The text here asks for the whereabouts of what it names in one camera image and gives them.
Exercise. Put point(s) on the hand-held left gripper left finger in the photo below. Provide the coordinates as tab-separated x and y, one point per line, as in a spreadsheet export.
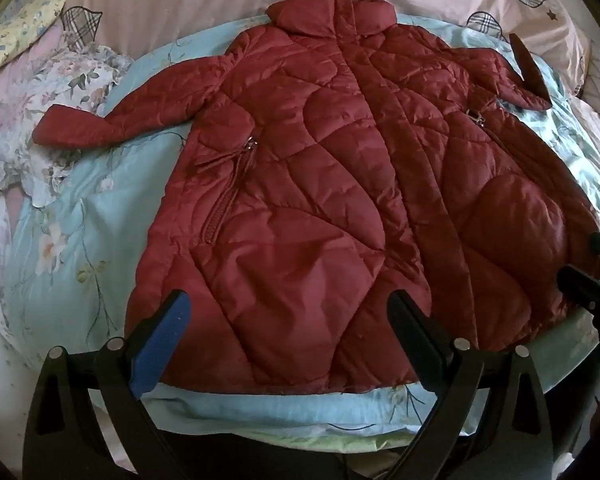
162	340

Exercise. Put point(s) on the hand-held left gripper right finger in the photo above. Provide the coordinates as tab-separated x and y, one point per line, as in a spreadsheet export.
420	345

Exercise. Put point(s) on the red quilted jacket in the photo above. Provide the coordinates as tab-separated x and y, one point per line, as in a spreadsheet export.
340	200

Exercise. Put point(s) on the light blue floral blanket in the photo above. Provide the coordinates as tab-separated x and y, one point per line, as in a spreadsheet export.
80	240

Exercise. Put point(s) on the floral ruffled pillow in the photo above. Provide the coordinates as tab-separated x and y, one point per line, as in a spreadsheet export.
45	115

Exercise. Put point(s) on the yellow floral pillow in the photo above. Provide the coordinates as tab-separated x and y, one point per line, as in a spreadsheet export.
15	35

